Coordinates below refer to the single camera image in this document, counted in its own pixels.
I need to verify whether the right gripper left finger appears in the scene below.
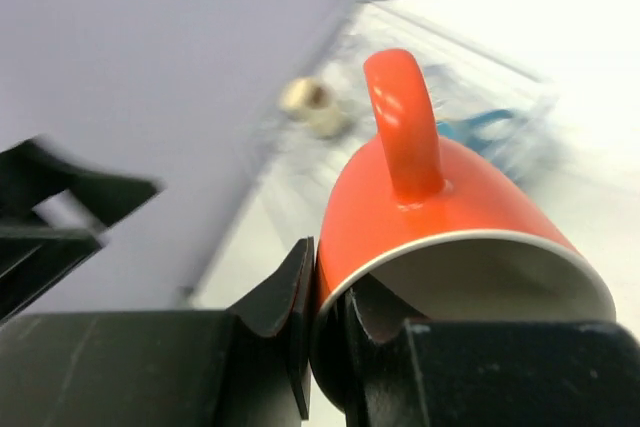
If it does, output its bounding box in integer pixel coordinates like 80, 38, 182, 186
1, 237, 315, 426

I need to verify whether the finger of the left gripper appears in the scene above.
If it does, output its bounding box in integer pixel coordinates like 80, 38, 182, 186
1, 137, 161, 322

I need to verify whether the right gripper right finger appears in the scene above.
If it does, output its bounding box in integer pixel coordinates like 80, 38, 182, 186
309, 271, 640, 427

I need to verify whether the orange mug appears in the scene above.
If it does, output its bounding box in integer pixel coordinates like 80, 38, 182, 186
310, 49, 616, 407

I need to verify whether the light blue flower mug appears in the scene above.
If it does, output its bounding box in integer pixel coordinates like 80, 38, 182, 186
436, 109, 518, 157

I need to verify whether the cream ceramic cup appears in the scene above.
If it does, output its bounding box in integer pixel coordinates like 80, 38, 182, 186
279, 76, 349, 139

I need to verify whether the white wire dish rack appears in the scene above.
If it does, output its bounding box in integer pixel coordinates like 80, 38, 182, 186
192, 0, 557, 305

